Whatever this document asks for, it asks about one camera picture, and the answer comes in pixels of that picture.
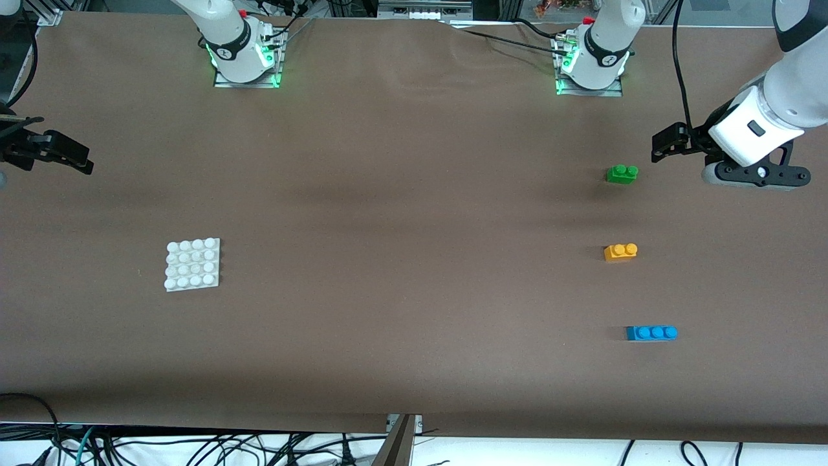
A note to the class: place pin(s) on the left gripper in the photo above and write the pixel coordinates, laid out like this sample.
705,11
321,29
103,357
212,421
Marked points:
696,140

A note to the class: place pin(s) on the yellow two-stud block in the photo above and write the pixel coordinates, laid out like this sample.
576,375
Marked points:
620,252

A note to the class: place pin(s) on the white studded base plate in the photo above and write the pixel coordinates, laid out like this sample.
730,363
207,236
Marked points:
194,265

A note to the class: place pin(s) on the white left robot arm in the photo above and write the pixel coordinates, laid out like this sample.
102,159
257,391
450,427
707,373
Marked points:
802,77

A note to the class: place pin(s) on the green two-stud block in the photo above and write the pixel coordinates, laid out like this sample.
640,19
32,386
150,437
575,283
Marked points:
621,175

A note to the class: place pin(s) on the blue three-stud block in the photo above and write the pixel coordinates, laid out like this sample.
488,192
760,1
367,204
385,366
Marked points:
650,333

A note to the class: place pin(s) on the orange background clutter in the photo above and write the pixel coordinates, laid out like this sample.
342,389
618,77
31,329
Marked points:
556,6

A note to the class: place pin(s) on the brown table cover sheet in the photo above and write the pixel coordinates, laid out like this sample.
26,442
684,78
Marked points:
259,336

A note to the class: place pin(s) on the grey background device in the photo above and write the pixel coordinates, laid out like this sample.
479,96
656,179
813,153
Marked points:
424,8

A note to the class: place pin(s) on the aluminium frame profile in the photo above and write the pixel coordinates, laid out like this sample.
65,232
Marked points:
48,16

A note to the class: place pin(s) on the grey table support post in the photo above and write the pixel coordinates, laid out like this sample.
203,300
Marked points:
396,446

